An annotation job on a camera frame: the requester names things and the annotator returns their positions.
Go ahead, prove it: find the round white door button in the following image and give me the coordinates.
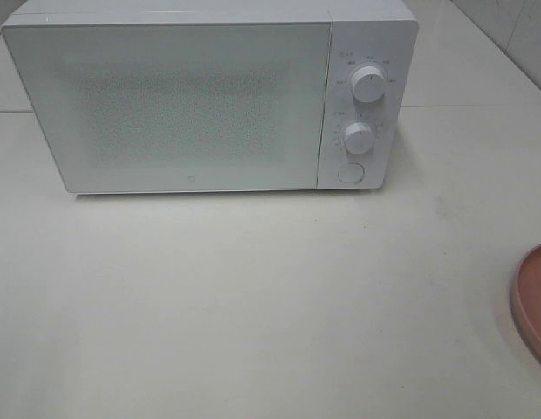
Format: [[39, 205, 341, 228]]
[[338, 162, 365, 184]]

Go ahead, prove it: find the white microwave door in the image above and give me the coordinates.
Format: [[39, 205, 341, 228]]
[[4, 24, 330, 194]]

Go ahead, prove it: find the pink round plate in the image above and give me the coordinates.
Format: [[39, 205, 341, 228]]
[[510, 244, 541, 364]]

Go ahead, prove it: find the lower white timer knob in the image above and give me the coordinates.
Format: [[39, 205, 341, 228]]
[[343, 122, 375, 155]]

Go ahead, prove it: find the upper white power knob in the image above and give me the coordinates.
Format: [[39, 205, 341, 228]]
[[349, 62, 387, 104]]

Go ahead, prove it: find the white microwave oven body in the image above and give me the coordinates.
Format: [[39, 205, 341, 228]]
[[1, 1, 419, 193]]

